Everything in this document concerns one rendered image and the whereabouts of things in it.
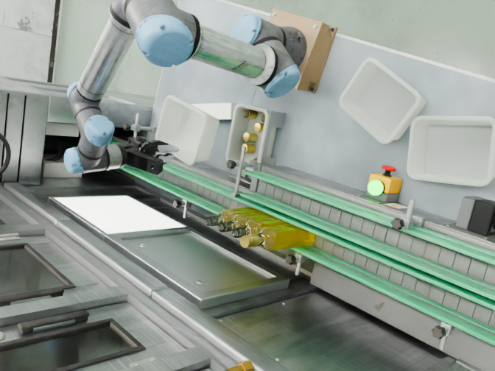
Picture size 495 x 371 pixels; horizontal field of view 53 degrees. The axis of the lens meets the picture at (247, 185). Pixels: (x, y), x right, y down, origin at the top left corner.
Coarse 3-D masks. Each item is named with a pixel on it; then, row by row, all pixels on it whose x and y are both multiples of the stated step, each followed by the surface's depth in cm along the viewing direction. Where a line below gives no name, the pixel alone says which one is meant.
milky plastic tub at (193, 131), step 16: (176, 112) 167; (192, 112) 165; (160, 128) 166; (176, 128) 170; (192, 128) 165; (208, 128) 153; (176, 144) 168; (192, 144) 165; (208, 144) 156; (192, 160) 154
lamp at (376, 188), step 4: (372, 180) 141; (376, 180) 141; (380, 180) 142; (368, 184) 142; (372, 184) 140; (376, 184) 140; (380, 184) 140; (384, 184) 141; (368, 188) 141; (372, 188) 140; (376, 188) 140; (380, 188) 140; (384, 188) 141; (372, 192) 141; (376, 192) 140; (380, 192) 140
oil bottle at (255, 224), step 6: (246, 222) 143; (252, 222) 142; (258, 222) 142; (264, 222) 144; (270, 222) 145; (276, 222) 146; (282, 222) 148; (252, 228) 141; (258, 228) 141; (252, 234) 141
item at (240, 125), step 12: (240, 108) 181; (252, 108) 175; (240, 120) 183; (252, 120) 185; (240, 132) 185; (264, 132) 171; (228, 144) 184; (240, 144) 187; (228, 156) 184; (240, 156) 188; (252, 156) 185
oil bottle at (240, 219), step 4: (236, 216) 147; (240, 216) 147; (244, 216) 147; (248, 216) 148; (252, 216) 149; (256, 216) 150; (260, 216) 151; (264, 216) 152; (268, 216) 153; (272, 216) 154; (232, 220) 147; (236, 220) 145; (240, 220) 145; (244, 220) 145; (236, 224) 145; (240, 224) 145; (244, 224) 145
